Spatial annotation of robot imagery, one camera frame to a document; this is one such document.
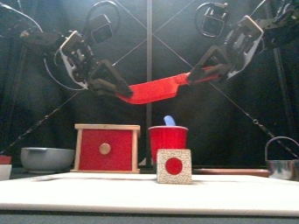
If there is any diagonal brace wire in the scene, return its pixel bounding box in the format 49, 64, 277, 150
112, 0, 299, 160
0, 0, 196, 154

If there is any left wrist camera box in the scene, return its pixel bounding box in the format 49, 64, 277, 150
81, 12, 117, 46

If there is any grey bowl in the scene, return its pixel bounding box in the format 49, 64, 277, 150
20, 147, 76, 174

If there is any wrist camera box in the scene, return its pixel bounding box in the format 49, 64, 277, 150
193, 1, 231, 39
81, 12, 117, 46

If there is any blue utensil handle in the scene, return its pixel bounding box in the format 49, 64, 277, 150
163, 115, 177, 127

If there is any red plastic cup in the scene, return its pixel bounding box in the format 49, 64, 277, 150
147, 125, 189, 165

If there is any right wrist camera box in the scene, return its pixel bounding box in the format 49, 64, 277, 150
193, 1, 231, 39

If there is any metal bucket with handle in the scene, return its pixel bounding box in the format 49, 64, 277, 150
264, 136, 299, 182

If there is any white cup with red rim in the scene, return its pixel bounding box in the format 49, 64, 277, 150
0, 155, 13, 182

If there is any white cutting board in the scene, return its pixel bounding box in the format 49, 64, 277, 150
0, 171, 299, 218

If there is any red toy knife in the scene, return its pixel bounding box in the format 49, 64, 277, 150
116, 66, 223, 105

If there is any grey vertical frame pole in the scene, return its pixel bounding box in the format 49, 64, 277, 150
145, 0, 153, 167

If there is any brown wooden tray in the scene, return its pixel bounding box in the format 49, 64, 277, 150
191, 168, 271, 178

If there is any wooden box with red panel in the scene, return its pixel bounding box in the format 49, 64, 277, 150
69, 123, 141, 174

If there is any toy sushi roll red centre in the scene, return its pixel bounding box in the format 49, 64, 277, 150
155, 148, 193, 185

